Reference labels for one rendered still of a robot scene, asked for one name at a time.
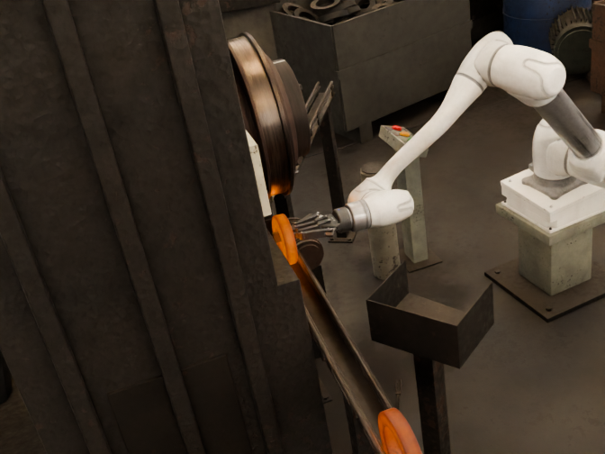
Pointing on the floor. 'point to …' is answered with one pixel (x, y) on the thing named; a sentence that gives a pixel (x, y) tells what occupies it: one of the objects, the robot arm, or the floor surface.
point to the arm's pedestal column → (552, 275)
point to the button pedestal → (414, 252)
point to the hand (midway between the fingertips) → (284, 234)
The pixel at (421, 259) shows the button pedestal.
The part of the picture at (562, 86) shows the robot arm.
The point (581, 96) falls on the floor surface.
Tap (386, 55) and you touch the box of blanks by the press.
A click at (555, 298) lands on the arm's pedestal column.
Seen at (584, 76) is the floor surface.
